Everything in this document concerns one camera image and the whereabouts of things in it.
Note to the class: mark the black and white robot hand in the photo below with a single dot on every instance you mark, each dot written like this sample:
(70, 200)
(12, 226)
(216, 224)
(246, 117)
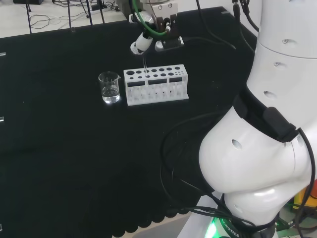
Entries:
(163, 15)

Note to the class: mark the clear glass rod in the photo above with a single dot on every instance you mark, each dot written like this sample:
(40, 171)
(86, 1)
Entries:
(144, 64)

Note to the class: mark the white test tube rack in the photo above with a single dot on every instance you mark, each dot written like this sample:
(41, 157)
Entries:
(156, 86)

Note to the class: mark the black tripod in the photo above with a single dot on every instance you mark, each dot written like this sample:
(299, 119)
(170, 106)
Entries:
(89, 12)

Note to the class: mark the small clear glass beaker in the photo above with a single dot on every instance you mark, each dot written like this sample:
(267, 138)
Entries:
(110, 89)

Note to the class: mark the black bench cloth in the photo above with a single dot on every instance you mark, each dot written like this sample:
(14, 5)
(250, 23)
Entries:
(74, 136)

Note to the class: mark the yellow stop button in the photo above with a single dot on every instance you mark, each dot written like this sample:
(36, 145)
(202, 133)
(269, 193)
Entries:
(301, 198)

